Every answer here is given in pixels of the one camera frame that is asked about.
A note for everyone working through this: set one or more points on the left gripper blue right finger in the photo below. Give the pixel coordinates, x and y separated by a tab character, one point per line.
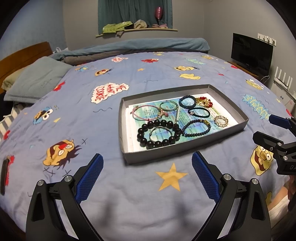
205	175

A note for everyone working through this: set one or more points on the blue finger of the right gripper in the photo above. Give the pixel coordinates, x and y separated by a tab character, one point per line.
279	121
264	140

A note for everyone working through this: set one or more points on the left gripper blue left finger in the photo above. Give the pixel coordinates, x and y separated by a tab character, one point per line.
86	176

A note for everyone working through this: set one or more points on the silver wire bangle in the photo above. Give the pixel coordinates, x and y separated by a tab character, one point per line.
160	133

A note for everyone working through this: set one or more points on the pearl bar pendant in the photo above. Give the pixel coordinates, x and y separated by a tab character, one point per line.
177	114

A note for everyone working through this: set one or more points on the white wifi router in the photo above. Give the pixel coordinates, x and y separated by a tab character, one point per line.
282	88

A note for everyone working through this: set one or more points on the wooden tv stand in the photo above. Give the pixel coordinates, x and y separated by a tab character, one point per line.
245	68

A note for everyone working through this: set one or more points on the Sesame Street bed sheet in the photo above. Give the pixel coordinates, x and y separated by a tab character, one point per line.
160	199

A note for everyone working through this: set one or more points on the grey cardboard tray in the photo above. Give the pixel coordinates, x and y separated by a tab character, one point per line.
164	122

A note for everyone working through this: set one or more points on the black television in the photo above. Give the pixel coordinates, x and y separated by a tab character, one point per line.
252	53

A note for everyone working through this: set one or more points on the printed paper sheet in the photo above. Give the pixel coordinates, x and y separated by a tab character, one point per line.
139	113

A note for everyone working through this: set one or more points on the striped black white pillow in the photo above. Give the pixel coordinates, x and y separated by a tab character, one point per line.
8	119

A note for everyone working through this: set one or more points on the grey blue pillow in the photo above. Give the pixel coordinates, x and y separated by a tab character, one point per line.
37	80

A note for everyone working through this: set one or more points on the blue folded blanket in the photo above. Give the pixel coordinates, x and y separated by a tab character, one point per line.
90	54

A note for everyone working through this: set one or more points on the olive green pillow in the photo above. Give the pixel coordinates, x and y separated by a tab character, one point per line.
10	80

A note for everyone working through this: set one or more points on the white plastic bag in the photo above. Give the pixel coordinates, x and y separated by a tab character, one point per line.
57	50

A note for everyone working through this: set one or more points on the wooden headboard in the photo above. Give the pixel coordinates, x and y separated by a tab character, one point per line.
23	58

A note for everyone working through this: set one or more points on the wooden window sill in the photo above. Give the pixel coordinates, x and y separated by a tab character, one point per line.
139	30

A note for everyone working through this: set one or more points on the pink cloth on sill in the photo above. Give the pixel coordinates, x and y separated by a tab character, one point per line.
156	26

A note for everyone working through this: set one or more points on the green cloth on sill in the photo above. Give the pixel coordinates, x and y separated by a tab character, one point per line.
113	28

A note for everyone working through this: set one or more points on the pink balloon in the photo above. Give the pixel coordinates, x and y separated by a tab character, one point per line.
158	14

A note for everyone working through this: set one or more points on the beige cloth on sill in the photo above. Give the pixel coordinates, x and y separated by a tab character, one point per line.
140	24

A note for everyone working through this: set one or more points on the teal curtain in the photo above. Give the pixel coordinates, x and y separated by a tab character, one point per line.
113	12

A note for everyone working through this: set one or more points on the white wall sockets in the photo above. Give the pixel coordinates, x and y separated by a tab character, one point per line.
266	39

